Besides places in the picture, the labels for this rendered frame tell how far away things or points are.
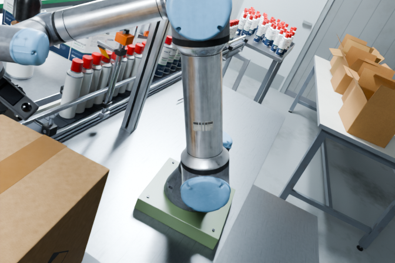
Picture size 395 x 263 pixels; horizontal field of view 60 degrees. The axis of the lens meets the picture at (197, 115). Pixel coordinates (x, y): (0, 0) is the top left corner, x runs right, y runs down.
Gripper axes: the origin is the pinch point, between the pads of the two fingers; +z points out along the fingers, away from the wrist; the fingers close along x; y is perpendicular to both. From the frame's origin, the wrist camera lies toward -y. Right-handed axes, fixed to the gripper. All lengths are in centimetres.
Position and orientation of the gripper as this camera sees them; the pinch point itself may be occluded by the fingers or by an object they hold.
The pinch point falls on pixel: (20, 121)
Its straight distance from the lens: 106.4
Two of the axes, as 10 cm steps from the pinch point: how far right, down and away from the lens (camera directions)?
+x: -5.0, 6.8, -5.3
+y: -8.6, -4.7, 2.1
